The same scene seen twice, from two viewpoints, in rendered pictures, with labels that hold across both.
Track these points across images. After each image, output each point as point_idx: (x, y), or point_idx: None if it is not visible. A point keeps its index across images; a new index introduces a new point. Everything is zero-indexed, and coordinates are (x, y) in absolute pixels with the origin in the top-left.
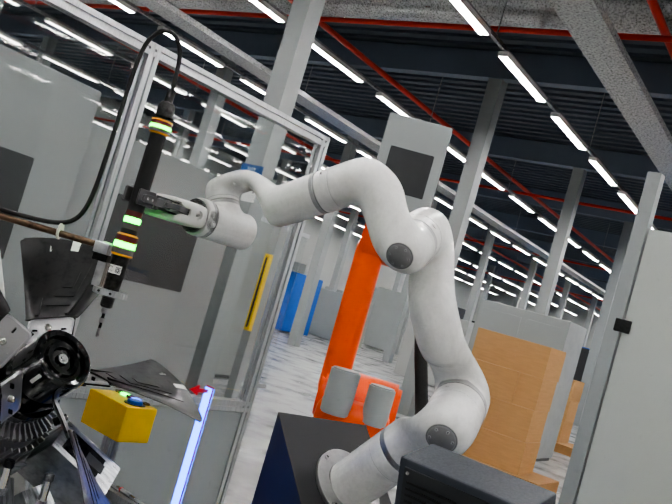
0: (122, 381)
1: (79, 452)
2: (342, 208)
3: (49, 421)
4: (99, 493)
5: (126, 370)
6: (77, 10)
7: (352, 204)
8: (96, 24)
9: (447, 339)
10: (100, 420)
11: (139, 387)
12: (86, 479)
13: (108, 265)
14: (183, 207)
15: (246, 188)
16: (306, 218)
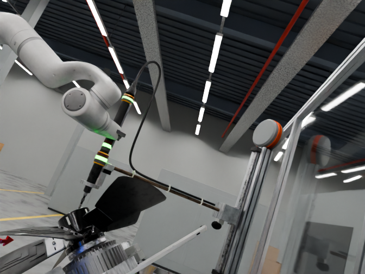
0: (50, 227)
1: (31, 246)
2: (11, 48)
3: (68, 267)
4: (7, 261)
5: (62, 235)
6: (352, 55)
7: (7, 44)
8: (363, 45)
9: None
10: None
11: (39, 227)
12: (18, 251)
13: (100, 173)
14: None
15: (88, 79)
16: (29, 69)
